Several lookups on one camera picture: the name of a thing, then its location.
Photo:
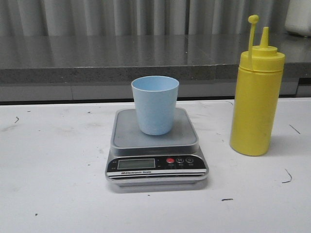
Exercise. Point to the light blue plastic cup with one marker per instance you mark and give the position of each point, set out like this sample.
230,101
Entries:
155,101

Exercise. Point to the yellow squeeze bottle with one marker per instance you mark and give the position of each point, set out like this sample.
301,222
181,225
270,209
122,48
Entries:
257,90

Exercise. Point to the silver digital kitchen scale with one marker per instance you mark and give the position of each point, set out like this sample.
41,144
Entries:
136,158

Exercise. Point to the grey stone counter shelf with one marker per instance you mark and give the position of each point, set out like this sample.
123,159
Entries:
113,59

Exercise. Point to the white container on counter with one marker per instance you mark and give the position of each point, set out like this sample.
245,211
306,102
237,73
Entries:
298,18

